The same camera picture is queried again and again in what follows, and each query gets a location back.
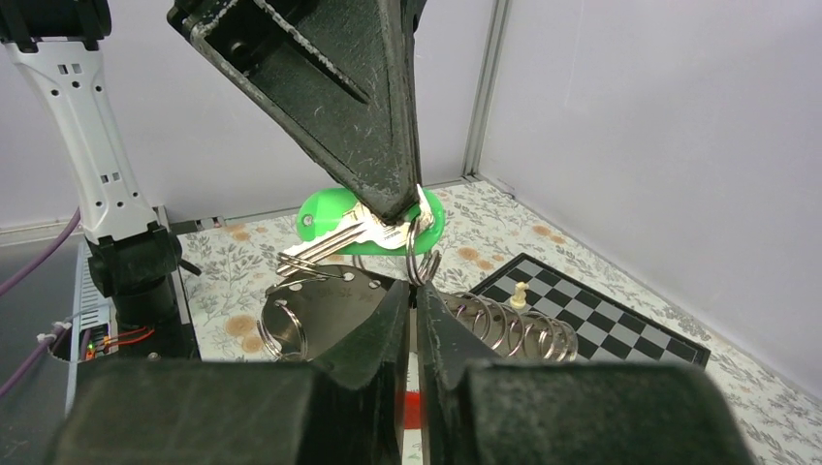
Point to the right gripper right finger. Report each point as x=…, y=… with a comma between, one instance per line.
x=578, y=411

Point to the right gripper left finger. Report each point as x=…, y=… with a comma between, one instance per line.
x=175, y=411

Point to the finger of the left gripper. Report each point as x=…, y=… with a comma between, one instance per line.
x=336, y=76

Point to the green key tag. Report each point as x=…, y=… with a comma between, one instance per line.
x=334, y=222

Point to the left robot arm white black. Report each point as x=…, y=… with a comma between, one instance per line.
x=55, y=45

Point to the cream chess piece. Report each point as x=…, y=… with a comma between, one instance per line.
x=518, y=299

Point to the black grey chessboard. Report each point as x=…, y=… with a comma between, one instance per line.
x=607, y=329

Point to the floral table mat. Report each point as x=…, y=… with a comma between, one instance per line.
x=486, y=228

